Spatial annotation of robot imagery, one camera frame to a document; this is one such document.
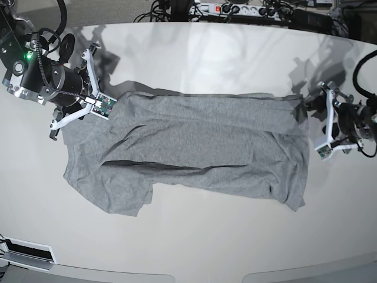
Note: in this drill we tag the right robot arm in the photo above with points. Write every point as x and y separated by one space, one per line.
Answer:
36 62

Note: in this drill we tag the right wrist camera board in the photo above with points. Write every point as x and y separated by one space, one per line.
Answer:
103 106

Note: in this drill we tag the grey t-shirt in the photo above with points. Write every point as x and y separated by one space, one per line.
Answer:
251 145

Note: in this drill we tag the white power strip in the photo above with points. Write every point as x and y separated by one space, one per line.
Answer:
230 10

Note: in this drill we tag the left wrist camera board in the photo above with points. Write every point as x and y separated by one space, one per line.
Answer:
324 151

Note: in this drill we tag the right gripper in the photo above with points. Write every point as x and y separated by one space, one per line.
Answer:
70 81

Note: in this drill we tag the black power adapter brick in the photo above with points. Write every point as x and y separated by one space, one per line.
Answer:
312 21

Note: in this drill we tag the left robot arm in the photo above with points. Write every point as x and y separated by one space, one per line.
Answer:
365 127

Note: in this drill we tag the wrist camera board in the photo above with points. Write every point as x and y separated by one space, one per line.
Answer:
103 106
324 151

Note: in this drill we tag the table cable grommet slot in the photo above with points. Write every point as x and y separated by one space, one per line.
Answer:
26 254

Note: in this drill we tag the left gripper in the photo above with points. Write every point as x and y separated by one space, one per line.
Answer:
345 125

